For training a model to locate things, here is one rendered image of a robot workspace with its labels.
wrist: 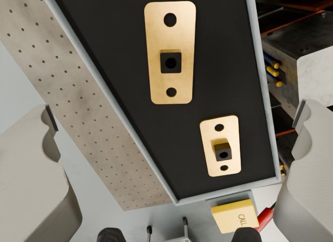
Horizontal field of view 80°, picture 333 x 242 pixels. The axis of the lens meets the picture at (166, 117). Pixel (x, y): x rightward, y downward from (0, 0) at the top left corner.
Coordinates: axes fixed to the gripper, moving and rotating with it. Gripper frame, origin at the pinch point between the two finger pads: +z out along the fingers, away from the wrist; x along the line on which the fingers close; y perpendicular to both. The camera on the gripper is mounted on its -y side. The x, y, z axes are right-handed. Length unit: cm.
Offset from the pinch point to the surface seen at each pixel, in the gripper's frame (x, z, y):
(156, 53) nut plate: -1.2, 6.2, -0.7
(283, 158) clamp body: 23.7, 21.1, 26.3
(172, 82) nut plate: 0.0, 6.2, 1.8
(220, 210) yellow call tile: 6.8, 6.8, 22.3
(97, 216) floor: -89, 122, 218
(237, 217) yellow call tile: 9.3, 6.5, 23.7
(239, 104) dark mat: 6.5, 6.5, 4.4
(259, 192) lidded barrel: 74, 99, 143
